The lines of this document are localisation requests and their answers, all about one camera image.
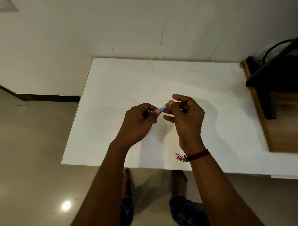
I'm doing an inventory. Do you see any person's right hand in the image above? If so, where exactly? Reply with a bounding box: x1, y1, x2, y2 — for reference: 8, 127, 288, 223
163, 94, 207, 156

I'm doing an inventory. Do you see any person's left hand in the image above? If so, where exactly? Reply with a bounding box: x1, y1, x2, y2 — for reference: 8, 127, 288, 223
111, 103, 161, 150

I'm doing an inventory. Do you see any small light blue plastic tool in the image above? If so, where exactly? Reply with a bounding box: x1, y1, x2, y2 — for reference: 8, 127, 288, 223
149, 106, 166, 114

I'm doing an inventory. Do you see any person's right forearm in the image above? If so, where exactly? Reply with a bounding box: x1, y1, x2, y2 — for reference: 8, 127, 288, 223
186, 152, 266, 226

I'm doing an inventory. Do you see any person's left forearm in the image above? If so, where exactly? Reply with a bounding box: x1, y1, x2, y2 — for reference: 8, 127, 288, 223
70, 141, 131, 226

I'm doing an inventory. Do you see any person's left foot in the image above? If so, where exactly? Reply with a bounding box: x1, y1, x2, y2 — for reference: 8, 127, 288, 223
122, 168, 132, 199

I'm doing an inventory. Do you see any person's foot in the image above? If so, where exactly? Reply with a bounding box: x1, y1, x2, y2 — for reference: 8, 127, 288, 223
172, 170, 188, 198
122, 168, 132, 199

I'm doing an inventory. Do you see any person's right foot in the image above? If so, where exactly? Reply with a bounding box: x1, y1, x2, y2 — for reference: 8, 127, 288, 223
172, 170, 188, 198

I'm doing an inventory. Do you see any person's left jeans leg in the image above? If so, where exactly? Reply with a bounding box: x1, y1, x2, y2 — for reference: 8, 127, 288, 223
119, 196, 134, 226

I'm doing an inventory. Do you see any person's jeans leg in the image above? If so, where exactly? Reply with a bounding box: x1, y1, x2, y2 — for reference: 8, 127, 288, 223
169, 195, 210, 226
119, 196, 134, 226

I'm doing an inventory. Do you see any person's right jeans leg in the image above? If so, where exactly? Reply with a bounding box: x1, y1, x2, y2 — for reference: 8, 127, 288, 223
169, 195, 210, 226

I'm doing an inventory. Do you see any black monitor stand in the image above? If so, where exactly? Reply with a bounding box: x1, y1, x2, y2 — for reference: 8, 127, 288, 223
245, 37, 298, 120

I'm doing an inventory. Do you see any wooden desk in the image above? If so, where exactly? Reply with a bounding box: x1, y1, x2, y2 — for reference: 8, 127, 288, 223
240, 60, 298, 153

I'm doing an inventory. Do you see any red thread wrist bracelet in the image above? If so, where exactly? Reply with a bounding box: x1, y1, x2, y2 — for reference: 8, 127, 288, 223
175, 149, 210, 163

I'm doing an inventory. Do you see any black cable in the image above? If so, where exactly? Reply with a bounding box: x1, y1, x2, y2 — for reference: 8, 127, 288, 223
262, 39, 296, 65

